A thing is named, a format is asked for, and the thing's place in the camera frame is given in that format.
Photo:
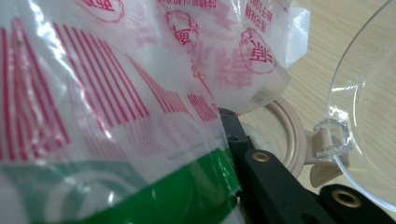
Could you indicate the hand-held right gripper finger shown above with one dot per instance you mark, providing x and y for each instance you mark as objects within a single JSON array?
[{"x": 274, "y": 186}]

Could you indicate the clear jar with beige rim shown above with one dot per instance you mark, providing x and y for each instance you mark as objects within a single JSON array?
[{"x": 294, "y": 130}]

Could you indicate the clear red-printed plastic bag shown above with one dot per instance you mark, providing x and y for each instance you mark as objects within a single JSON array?
[{"x": 109, "y": 93}]

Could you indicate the white powder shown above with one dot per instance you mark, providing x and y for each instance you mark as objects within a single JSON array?
[{"x": 257, "y": 138}]

